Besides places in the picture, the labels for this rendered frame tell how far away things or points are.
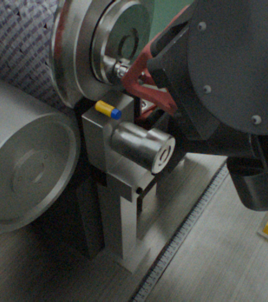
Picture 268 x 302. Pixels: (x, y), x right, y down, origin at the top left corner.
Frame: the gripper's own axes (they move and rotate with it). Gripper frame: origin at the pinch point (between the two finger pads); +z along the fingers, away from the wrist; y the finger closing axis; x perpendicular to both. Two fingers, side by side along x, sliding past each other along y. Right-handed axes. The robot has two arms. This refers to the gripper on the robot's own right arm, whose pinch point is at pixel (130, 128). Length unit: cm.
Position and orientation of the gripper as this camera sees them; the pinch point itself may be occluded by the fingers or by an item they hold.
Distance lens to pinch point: 50.0
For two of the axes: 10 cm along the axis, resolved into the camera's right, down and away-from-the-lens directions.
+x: -4.0, -7.8, -4.9
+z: -7.1, -0.8, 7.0
